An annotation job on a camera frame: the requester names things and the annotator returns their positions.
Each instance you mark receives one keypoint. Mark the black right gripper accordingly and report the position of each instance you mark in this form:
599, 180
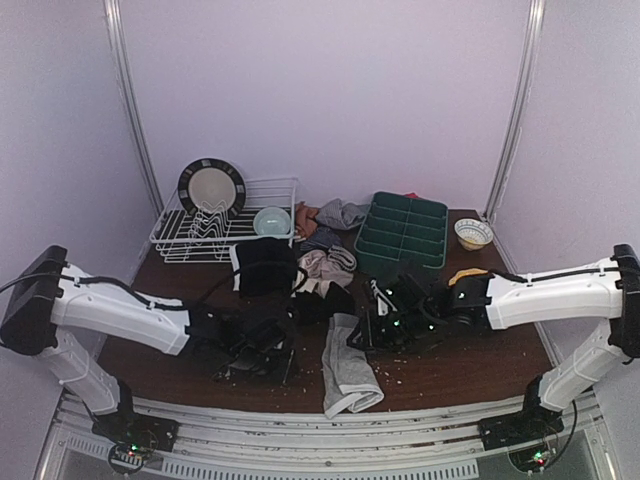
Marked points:
376, 326

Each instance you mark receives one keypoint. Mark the black crumpled underwear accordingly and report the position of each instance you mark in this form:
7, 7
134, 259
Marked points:
311, 308

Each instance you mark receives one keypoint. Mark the yellow plate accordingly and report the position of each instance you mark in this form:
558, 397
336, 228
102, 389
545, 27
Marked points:
471, 272

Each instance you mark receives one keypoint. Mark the aluminium frame post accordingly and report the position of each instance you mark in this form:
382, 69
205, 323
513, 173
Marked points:
532, 38
117, 41

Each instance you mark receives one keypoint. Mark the light blue bowl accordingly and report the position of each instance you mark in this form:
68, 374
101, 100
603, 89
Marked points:
272, 221

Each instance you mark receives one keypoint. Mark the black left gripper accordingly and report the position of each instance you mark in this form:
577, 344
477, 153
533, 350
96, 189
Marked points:
257, 360

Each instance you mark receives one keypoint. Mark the blue striped underwear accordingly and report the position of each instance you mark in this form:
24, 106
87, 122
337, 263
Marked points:
323, 239

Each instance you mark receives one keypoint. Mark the beige striped underwear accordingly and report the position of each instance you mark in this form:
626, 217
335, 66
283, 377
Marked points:
319, 270

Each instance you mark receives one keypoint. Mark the green compartment tray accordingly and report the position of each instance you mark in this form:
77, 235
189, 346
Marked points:
399, 230

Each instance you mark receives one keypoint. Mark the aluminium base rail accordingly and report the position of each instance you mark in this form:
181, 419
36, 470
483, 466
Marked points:
213, 443

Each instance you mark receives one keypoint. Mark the black rimmed plate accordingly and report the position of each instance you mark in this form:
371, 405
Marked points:
208, 184

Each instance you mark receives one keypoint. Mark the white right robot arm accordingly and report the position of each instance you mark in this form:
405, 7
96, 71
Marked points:
606, 290

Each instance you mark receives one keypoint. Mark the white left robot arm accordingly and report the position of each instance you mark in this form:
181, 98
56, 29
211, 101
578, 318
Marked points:
52, 297

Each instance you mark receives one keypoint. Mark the left aluminium frame post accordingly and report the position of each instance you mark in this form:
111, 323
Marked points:
117, 41

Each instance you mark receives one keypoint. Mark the grey boxer briefs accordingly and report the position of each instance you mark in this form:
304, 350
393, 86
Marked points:
350, 382

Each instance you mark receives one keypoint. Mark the brown crumpled underwear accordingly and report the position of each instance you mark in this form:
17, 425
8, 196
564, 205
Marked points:
305, 220

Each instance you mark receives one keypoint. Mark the patterned white bowl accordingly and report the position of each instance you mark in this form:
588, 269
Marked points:
472, 234

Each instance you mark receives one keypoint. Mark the grey crumpled underwear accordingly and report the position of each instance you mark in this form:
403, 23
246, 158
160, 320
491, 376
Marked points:
340, 215

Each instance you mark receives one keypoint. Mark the white wire dish rack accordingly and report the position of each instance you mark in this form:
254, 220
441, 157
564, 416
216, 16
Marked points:
206, 235

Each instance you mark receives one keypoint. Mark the right aluminium frame post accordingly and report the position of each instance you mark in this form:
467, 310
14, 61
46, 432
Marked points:
532, 38

